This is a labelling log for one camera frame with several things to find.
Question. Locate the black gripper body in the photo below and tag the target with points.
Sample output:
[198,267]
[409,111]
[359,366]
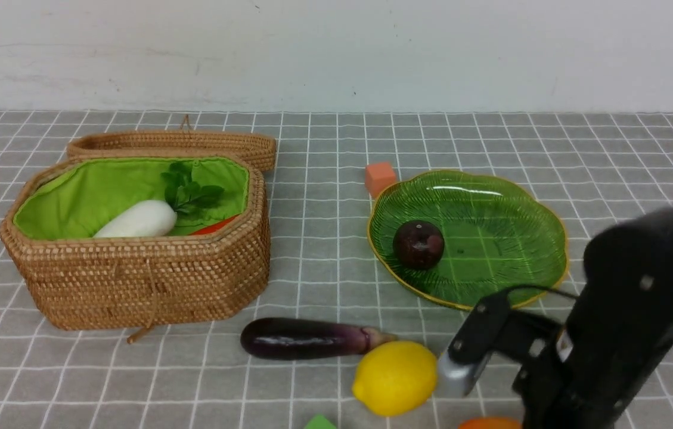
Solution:
[591,368]

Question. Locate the orange yellow mango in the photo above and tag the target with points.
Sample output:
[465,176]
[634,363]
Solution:
[490,423]

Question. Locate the yellow lemon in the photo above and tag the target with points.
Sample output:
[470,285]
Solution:
[395,378]

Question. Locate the dark purple plum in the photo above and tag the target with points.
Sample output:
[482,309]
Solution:
[418,245]

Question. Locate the purple eggplant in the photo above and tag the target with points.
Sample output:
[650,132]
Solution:
[289,339]

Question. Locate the white radish with green leaves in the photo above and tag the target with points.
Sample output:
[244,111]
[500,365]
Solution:
[184,198]

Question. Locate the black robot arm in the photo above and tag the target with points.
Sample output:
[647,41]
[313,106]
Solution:
[629,266]

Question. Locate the green glass leaf plate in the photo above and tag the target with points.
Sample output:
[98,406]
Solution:
[496,235]

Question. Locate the green foam block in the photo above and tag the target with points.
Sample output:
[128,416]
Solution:
[319,422]

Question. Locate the orange foam cube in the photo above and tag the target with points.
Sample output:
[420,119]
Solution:
[378,176]

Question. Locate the woven wicker basket lid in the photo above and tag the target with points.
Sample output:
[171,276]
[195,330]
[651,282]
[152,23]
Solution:
[255,149]

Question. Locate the red vegetable in basket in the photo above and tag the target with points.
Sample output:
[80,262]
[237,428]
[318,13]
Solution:
[215,227]

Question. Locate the grey checked tablecloth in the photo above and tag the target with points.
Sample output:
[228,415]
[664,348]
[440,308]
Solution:
[591,169]

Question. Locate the woven wicker basket green lining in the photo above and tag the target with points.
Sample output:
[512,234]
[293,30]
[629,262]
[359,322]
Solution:
[79,282]

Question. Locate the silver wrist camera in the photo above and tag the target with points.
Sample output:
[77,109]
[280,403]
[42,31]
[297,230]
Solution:
[495,327]

